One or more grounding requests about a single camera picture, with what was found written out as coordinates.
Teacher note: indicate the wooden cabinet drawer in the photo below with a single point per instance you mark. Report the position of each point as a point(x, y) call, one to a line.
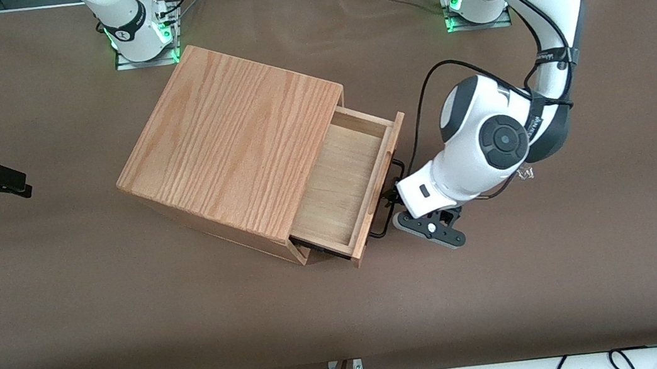
point(342, 189)

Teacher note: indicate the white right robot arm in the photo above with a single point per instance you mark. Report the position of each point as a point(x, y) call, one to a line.
point(130, 26)

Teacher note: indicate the light wooden drawer cabinet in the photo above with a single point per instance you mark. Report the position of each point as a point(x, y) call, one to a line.
point(221, 141)

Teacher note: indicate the bread roll in plastic wrap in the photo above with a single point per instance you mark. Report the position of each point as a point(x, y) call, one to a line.
point(527, 172)

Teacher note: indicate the large table cover sheet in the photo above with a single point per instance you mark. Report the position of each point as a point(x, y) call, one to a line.
point(128, 300)

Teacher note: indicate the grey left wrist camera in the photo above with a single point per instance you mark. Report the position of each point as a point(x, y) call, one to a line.
point(429, 229)

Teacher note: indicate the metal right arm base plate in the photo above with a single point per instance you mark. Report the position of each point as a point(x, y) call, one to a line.
point(125, 64)

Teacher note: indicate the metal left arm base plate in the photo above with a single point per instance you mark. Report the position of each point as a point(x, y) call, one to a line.
point(498, 24)

